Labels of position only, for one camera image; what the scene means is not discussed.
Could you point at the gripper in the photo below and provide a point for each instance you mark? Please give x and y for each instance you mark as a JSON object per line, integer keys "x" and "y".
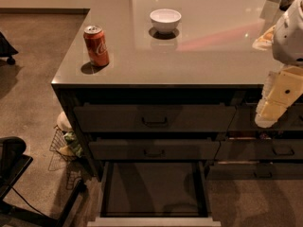
{"x": 290, "y": 38}

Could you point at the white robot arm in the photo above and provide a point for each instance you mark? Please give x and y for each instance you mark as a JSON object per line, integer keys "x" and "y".
{"x": 285, "y": 38}

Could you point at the top right drawer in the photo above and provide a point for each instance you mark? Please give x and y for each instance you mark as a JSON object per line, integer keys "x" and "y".
{"x": 244, "y": 119}

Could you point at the middle right drawer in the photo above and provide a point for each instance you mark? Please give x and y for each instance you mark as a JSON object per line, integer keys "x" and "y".
{"x": 254, "y": 150}

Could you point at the bottom right drawer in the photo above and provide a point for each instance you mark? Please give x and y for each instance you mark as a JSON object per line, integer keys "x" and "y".
{"x": 259, "y": 171}

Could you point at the top left drawer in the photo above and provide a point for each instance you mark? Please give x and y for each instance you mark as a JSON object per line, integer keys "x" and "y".
{"x": 148, "y": 118}

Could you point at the open bottom left drawer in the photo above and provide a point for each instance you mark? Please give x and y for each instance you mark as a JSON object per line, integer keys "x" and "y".
{"x": 153, "y": 194}

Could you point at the middle left drawer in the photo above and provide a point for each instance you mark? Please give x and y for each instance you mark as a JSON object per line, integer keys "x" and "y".
{"x": 154, "y": 149}

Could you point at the dark cabinet body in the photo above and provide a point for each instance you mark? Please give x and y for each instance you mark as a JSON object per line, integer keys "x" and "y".
{"x": 71, "y": 96}

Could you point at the white ceramic bowl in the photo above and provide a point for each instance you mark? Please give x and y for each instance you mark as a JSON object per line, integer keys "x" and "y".
{"x": 165, "y": 20}

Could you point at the red soda can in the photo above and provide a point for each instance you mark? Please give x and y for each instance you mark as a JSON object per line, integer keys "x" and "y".
{"x": 94, "y": 38}

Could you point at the black chair base wheel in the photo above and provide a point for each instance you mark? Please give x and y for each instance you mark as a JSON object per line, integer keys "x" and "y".
{"x": 7, "y": 50}

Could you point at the wire basket with items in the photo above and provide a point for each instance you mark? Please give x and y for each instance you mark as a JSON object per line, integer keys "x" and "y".
{"x": 66, "y": 150}

